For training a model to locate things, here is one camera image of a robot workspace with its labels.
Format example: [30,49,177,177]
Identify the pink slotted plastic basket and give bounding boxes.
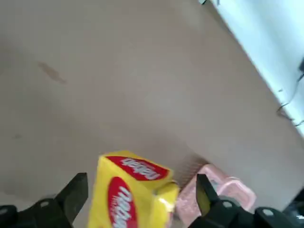
[174,163,257,226]

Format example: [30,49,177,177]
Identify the thin black cable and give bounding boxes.
[276,71,304,126]

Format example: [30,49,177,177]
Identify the yellow wafer box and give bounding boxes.
[86,149,180,228]

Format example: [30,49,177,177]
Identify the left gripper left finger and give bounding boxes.
[0,172,89,228]

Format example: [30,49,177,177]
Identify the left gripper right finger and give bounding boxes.
[189,173,297,228]

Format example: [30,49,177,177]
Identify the white desk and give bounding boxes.
[198,0,304,140]

